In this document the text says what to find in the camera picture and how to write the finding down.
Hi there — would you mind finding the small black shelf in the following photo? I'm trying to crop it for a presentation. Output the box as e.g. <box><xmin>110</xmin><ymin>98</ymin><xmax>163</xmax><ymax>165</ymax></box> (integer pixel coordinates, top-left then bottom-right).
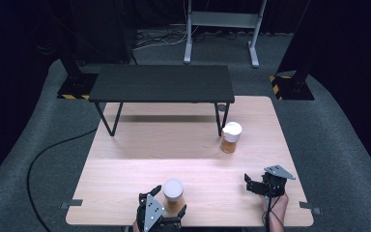
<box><xmin>88</xmin><ymin>64</ymin><xmax>236</xmax><ymax>137</ymax></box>

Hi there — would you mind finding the black floor cable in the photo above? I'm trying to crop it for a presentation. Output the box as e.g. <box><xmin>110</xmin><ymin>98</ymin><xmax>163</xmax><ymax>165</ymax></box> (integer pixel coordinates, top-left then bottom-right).
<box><xmin>26</xmin><ymin>128</ymin><xmax>99</xmax><ymax>232</ymax></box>

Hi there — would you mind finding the white-lidded orange spice jar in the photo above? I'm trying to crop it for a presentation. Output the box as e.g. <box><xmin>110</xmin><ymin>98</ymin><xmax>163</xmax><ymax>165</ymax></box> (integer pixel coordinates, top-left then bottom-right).
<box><xmin>219</xmin><ymin>121</ymin><xmax>243</xmax><ymax>155</ymax></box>
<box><xmin>161</xmin><ymin>178</ymin><xmax>186</xmax><ymax>215</ymax></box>

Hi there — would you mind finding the bundle of floor cables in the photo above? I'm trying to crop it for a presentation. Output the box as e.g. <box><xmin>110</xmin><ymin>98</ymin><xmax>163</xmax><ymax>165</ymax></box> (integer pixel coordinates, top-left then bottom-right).
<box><xmin>131</xmin><ymin>28</ymin><xmax>188</xmax><ymax>51</ymax></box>

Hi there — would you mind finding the right hand-held gripper cable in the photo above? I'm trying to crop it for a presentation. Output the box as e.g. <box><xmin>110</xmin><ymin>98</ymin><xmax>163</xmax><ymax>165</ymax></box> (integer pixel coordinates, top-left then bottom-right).
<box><xmin>262</xmin><ymin>192</ymin><xmax>285</xmax><ymax>232</ymax></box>

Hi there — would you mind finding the grey metal stand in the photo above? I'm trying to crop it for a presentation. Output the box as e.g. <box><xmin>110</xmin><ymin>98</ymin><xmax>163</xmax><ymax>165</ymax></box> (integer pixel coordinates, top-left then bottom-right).
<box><xmin>183</xmin><ymin>0</ymin><xmax>268</xmax><ymax>69</ymax></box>

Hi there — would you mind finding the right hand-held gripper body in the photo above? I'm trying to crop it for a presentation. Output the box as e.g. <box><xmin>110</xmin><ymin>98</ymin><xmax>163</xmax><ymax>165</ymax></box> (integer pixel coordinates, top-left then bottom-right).
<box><xmin>259</xmin><ymin>164</ymin><xmax>297</xmax><ymax>198</ymax></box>

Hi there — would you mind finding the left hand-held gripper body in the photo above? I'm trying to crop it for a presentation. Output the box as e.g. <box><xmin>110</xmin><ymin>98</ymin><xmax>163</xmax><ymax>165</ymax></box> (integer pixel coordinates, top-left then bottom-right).
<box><xmin>136</xmin><ymin>192</ymin><xmax>184</xmax><ymax>232</ymax></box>

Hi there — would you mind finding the person's right hand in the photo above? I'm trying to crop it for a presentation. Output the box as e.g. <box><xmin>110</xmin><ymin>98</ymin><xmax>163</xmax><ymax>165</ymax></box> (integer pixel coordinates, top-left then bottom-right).
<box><xmin>260</xmin><ymin>192</ymin><xmax>290</xmax><ymax>224</ymax></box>

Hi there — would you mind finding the black stand with striped base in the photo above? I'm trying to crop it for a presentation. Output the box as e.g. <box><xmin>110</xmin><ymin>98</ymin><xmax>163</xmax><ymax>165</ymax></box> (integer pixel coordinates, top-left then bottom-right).
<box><xmin>56</xmin><ymin>0</ymin><xmax>100</xmax><ymax>101</ymax></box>
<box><xmin>269</xmin><ymin>0</ymin><xmax>316</xmax><ymax>102</ymax></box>

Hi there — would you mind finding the grey table bracket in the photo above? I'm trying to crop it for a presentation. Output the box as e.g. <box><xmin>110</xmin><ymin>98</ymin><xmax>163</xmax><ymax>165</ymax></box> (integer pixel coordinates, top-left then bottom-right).
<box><xmin>60</xmin><ymin>198</ymin><xmax>84</xmax><ymax>210</ymax></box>
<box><xmin>299</xmin><ymin>200</ymin><xmax>323</xmax><ymax>216</ymax></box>

